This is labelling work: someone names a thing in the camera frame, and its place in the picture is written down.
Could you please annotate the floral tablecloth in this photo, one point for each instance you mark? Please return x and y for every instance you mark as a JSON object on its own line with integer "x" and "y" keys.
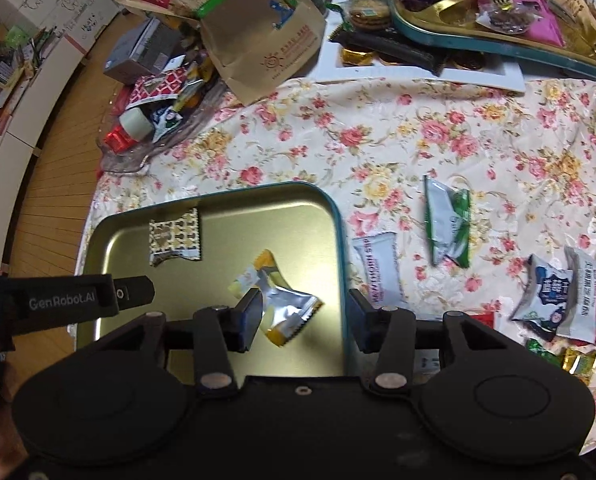
{"x": 378, "y": 135}

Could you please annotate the grey cardboard box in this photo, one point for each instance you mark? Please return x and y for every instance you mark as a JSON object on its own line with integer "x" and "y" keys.
{"x": 138, "y": 52}

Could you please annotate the gold wrapped candy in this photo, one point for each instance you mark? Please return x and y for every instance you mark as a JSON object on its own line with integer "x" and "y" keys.
{"x": 580, "y": 362}

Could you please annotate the white chocolate box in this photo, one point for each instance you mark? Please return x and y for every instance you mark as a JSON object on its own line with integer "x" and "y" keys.
{"x": 478, "y": 77}

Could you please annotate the white blue-text snack packet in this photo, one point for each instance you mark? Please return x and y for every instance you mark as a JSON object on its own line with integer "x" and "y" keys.
{"x": 378, "y": 270}

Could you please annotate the yellow silver snack packet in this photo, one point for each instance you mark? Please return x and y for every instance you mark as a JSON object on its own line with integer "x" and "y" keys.
{"x": 283, "y": 305}

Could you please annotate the brown heart candy packet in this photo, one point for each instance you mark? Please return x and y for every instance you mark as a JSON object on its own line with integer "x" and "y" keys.
{"x": 174, "y": 237}

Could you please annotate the beige kraft snack packet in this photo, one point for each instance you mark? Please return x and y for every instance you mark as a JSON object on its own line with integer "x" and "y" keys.
{"x": 580, "y": 10}

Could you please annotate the small red packet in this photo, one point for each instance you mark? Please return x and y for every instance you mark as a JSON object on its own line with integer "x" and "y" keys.
{"x": 120, "y": 141}

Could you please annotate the brown paper bag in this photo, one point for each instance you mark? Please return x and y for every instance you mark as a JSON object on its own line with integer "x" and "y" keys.
{"x": 258, "y": 45}

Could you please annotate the white navy snack packet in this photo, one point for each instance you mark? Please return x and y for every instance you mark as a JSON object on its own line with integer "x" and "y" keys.
{"x": 543, "y": 295}

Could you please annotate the gold tin tray teal rim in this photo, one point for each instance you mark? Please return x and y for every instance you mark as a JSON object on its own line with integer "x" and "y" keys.
{"x": 228, "y": 220}

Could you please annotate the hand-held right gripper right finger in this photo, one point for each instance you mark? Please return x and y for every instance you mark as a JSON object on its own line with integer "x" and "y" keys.
{"x": 354, "y": 317}

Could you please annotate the blue white cartoon packet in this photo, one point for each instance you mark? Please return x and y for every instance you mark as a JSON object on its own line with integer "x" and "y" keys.
{"x": 167, "y": 120}

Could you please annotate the red lattice snack packet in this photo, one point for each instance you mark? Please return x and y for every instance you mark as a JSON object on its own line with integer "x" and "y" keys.
{"x": 158, "y": 87}

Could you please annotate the teal gold candy tray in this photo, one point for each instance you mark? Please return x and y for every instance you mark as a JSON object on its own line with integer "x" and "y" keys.
{"x": 478, "y": 42}

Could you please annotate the pink snack packet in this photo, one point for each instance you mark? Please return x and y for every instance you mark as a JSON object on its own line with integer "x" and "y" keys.
{"x": 533, "y": 15}

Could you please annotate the green wrapped candy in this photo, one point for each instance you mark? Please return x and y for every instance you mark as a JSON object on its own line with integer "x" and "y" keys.
{"x": 538, "y": 349}

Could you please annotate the black snack bar packet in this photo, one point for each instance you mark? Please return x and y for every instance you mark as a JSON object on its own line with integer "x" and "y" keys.
{"x": 393, "y": 47}

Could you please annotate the clear glass dish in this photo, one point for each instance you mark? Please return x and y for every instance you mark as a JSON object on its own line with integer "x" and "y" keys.
{"x": 128, "y": 160}

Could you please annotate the white tape roll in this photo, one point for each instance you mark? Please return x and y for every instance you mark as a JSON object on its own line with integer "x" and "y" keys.
{"x": 134, "y": 124}

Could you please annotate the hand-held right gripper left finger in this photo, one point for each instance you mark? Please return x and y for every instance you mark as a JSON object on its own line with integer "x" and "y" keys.
{"x": 253, "y": 312}

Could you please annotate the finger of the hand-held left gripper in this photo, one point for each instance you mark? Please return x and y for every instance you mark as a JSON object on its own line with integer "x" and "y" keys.
{"x": 135, "y": 292}

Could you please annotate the grey white snack packet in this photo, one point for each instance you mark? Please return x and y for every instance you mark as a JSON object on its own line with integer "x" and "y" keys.
{"x": 580, "y": 300}

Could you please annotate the red white snack packet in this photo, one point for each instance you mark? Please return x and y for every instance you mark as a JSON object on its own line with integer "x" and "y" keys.
{"x": 483, "y": 320}

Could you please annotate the green white snack packet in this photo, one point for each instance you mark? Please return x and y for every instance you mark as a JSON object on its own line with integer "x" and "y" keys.
{"x": 448, "y": 220}

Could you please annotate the white low cabinet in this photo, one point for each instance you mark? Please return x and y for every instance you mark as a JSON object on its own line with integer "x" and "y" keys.
{"x": 23, "y": 125}

